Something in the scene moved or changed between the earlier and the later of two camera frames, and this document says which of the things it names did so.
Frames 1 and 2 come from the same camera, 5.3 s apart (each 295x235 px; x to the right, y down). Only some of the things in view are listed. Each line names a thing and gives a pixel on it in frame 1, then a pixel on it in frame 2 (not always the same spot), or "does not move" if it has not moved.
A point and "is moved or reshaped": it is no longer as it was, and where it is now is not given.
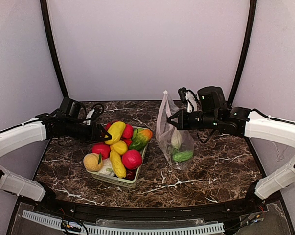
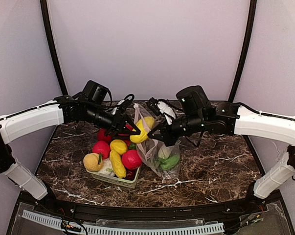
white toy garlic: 107,168 does not move
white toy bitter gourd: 176,139 → 164,152
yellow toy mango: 117,129 is moved or reshaped
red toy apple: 131,159 does not move
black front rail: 154,215 does not move
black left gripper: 95,132 → 118,121
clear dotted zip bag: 177,145 is moved or reshaped
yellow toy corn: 119,168 does not move
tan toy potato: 90,162 does not move
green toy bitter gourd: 180,156 → 168,162
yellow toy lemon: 121,147 does not move
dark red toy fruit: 130,174 does not move
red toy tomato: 104,149 does not move
